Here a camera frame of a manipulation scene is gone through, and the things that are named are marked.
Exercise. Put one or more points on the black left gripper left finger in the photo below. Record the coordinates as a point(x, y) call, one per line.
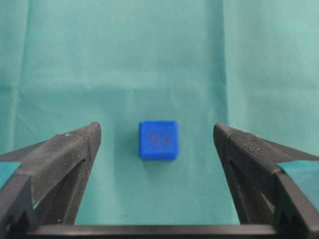
point(48, 181)

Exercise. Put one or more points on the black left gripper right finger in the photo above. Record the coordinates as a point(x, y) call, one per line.
point(262, 191)

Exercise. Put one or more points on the blue block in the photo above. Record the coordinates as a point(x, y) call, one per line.
point(158, 140)

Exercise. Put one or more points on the green table cloth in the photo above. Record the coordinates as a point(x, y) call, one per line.
point(250, 64)

